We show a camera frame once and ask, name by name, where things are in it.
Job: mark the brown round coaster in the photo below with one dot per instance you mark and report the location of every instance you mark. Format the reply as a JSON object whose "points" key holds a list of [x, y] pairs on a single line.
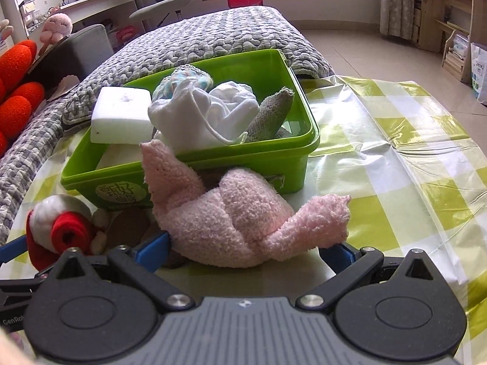
{"points": [[127, 228]]}

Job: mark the grey knitted cloth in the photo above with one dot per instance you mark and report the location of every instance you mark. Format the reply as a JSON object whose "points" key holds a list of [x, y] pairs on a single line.
{"points": [[268, 122]]}

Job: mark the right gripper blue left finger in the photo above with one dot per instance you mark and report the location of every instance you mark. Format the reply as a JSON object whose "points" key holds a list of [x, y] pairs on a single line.
{"points": [[136, 267]]}

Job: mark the white cloth bundle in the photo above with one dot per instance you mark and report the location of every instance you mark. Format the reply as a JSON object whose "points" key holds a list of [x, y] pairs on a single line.
{"points": [[194, 119]]}

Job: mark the grey quilted sofa cover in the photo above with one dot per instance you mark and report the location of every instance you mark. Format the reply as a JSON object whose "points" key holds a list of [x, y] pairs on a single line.
{"points": [[23, 160]]}

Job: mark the wooden shelf unit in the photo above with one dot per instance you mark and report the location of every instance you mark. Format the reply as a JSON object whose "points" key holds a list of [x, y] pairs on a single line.
{"points": [[450, 27]]}

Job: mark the green white checkered tablecloth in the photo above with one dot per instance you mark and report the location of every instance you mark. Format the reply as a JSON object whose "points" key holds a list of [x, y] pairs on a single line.
{"points": [[415, 177]]}

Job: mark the grey quilted cushion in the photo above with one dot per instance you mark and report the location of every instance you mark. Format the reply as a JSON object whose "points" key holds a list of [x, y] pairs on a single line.
{"points": [[211, 35]]}

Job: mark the orange carrot plush pillow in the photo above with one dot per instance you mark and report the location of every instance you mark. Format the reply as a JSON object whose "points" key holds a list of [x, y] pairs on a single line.
{"points": [[19, 98]]}

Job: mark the beige curtain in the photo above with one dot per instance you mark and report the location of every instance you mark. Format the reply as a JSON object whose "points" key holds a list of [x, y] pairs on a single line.
{"points": [[397, 18]]}

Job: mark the doll with patterned bonnet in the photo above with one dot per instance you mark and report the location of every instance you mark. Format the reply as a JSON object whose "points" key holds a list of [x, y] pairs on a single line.
{"points": [[182, 75]]}

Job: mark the red white santa plush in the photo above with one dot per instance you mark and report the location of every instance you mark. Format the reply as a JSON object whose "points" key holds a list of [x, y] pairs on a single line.
{"points": [[60, 222]]}

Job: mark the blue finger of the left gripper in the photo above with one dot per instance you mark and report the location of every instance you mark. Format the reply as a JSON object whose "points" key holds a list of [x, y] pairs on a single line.
{"points": [[12, 249]]}

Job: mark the white paper shopping bag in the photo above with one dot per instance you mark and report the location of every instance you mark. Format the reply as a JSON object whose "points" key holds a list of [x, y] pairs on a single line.
{"points": [[479, 72]]}

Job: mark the white paper card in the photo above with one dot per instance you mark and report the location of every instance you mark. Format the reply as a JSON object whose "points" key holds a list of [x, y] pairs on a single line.
{"points": [[66, 85]]}

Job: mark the pink plush toy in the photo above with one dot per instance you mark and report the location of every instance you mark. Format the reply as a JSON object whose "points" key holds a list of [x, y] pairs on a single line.
{"points": [[55, 28]]}

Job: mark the pink fluffy towel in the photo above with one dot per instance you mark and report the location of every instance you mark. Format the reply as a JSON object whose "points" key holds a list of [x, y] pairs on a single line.
{"points": [[241, 223]]}

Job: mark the white desk with shelves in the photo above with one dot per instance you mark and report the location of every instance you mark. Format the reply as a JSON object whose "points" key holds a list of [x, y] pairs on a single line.
{"points": [[76, 0]]}

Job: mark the pink white sponge block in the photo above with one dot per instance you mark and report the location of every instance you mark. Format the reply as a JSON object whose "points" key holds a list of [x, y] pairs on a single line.
{"points": [[119, 154]]}

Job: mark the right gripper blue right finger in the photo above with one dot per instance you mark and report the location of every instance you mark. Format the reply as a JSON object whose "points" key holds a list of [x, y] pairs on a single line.
{"points": [[353, 268]]}

